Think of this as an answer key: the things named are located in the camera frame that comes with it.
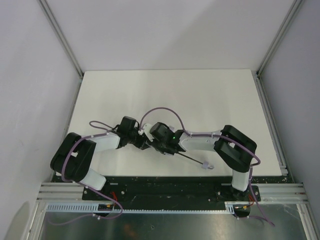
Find lavender folding umbrella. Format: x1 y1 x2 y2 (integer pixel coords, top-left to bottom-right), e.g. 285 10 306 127
168 124 215 171

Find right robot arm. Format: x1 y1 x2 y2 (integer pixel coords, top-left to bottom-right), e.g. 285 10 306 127
144 122 257 192

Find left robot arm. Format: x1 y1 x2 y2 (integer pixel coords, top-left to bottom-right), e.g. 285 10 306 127
50 116 154 191

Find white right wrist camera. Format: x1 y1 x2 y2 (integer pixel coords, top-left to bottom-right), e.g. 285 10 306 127
138 123 154 142

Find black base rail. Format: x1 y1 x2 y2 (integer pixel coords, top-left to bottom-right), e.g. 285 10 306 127
82 176 261 210

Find grey slotted cable duct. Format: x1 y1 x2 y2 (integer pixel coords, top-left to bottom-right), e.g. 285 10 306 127
46 202 241 215

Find left aluminium frame post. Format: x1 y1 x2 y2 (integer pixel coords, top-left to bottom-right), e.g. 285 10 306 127
38 0 85 78

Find aluminium frame post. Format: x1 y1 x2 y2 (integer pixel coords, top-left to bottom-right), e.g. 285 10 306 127
256 0 303 76
38 0 85 78

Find right aluminium frame post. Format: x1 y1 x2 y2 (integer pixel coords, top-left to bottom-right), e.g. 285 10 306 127
256 0 303 76

